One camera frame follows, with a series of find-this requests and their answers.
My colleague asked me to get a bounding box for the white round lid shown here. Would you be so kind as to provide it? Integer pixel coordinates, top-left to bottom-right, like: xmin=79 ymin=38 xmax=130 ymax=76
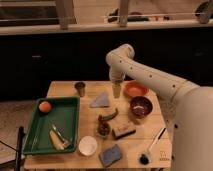
xmin=78 ymin=136 xmax=98 ymax=156

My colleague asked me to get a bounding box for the orange fruit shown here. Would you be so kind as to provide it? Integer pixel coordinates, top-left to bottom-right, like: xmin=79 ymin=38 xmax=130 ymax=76
xmin=39 ymin=101 xmax=52 ymax=113

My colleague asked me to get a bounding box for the wooden table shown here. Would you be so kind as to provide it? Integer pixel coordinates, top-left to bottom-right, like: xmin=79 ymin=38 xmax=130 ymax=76
xmin=23 ymin=80 xmax=174 ymax=171

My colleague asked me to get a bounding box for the orange bowl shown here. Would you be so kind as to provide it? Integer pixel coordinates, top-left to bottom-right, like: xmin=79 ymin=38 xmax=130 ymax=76
xmin=124 ymin=80 xmax=149 ymax=97

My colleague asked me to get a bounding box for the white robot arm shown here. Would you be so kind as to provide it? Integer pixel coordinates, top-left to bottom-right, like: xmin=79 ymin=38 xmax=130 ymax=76
xmin=106 ymin=44 xmax=213 ymax=171

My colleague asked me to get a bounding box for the dark red bowl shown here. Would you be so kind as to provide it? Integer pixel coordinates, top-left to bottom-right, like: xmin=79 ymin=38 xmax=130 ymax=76
xmin=130 ymin=96 xmax=153 ymax=118

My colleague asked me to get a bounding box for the brown block sponge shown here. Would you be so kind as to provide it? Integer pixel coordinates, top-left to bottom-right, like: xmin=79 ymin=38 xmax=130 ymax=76
xmin=112 ymin=122 xmax=136 ymax=140

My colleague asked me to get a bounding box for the blue sponge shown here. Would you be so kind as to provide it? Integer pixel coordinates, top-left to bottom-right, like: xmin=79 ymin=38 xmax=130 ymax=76
xmin=99 ymin=144 xmax=122 ymax=167

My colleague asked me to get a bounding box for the yellow banana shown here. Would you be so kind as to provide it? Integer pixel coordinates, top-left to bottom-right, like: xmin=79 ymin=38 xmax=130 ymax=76
xmin=49 ymin=130 xmax=64 ymax=150

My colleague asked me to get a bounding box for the grey-blue towel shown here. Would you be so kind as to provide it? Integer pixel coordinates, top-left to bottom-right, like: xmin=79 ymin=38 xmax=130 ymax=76
xmin=90 ymin=92 xmax=109 ymax=108

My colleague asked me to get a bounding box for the green plastic tray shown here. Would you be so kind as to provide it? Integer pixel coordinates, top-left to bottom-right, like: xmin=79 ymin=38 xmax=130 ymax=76
xmin=22 ymin=96 xmax=80 ymax=155

